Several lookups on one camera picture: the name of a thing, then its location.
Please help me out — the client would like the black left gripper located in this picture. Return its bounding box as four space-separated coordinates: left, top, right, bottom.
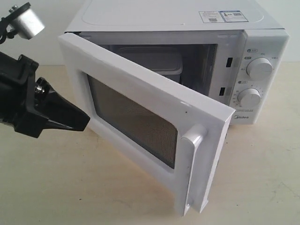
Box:
0 53 90 138

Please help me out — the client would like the white microwave door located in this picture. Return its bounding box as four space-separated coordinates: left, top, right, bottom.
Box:
59 33 234 212

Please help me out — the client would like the white plastic lidded container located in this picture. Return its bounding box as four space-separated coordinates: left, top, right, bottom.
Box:
116 46 183 83

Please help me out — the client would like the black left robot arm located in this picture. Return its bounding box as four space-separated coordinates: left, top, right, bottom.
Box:
0 53 90 138

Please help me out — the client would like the white microwave oven body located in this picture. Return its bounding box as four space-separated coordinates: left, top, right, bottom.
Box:
64 0 289 125

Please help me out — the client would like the lower white control knob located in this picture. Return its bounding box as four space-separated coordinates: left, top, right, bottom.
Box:
237 88 261 108

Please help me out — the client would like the white control knob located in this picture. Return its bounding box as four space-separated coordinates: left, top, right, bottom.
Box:
237 88 261 108
246 58 273 81

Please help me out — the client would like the upper white control knob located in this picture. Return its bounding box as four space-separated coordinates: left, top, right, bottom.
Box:
246 58 273 81

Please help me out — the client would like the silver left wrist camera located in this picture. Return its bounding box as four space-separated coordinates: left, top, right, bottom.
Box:
9 2 45 40

